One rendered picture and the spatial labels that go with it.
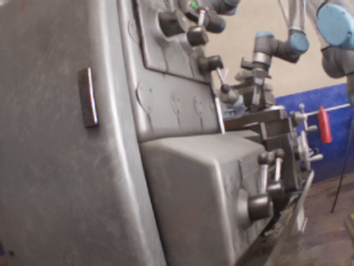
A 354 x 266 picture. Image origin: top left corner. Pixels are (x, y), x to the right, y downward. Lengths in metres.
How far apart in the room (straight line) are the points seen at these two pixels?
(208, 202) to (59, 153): 0.30
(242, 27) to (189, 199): 5.64
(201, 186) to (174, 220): 0.09
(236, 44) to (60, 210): 5.65
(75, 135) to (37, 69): 0.19
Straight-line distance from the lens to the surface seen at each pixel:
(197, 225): 0.83
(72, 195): 0.83
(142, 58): 0.93
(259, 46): 1.83
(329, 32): 1.26
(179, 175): 0.83
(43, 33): 0.91
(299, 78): 6.13
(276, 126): 2.16
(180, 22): 1.00
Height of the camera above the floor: 0.79
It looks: 3 degrees up
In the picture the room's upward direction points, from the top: 11 degrees counter-clockwise
